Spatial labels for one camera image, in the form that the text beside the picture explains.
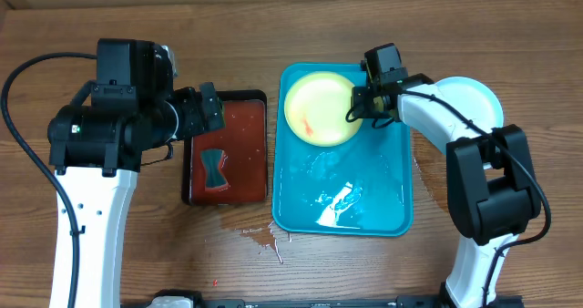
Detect light blue plate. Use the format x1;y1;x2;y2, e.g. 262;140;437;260
435;77;504;131

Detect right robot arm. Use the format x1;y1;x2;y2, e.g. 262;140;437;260
345;44;551;308

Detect black tray with red water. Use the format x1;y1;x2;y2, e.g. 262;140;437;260
181;89;268;206

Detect dark green sponge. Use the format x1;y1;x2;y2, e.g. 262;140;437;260
200;149;229;191

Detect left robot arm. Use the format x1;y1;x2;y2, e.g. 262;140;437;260
47;38;225;307

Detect yellow-green plate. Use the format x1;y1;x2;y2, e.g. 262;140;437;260
283;71;363;147

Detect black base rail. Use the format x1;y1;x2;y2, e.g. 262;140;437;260
118;292;525;308

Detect teal plastic tray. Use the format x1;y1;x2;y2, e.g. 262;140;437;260
271;62;414;238

